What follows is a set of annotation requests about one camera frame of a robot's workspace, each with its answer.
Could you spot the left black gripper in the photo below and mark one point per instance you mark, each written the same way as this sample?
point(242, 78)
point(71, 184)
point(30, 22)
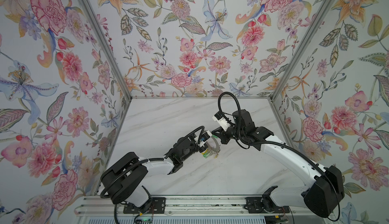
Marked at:
point(197, 143)

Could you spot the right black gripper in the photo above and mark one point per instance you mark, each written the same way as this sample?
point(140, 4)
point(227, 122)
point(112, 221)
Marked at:
point(224, 134)

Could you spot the large metal keyring with keys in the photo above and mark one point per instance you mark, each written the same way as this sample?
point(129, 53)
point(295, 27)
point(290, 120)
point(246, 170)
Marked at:
point(213, 148)

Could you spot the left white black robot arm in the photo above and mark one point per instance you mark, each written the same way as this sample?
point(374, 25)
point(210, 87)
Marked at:
point(122, 182)

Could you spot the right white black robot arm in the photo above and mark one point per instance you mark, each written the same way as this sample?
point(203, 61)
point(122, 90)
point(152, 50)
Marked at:
point(323, 188)

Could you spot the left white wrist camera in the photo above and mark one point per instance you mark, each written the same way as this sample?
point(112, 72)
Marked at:
point(204, 137)

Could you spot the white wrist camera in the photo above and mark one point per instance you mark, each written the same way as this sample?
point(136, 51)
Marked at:
point(223, 122)
point(204, 137)

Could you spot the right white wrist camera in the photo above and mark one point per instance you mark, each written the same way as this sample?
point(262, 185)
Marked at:
point(223, 122)

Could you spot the aluminium mounting rail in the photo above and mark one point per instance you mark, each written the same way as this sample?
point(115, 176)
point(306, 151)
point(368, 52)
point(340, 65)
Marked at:
point(224, 205)

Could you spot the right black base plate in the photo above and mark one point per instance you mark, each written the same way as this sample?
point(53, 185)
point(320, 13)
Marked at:
point(264, 205)

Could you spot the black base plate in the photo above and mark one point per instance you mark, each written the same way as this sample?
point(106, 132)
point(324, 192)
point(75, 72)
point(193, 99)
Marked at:
point(264, 205)
point(155, 205)

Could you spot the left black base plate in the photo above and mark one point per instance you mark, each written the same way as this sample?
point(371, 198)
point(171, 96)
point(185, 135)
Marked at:
point(155, 205)

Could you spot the right aluminium corner post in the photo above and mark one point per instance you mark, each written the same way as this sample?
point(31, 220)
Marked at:
point(313, 28)

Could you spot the aluminium corner post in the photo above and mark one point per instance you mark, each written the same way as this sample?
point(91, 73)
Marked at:
point(95, 25)
point(313, 28)

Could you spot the left aluminium corner post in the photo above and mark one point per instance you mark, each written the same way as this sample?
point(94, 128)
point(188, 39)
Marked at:
point(95, 25)

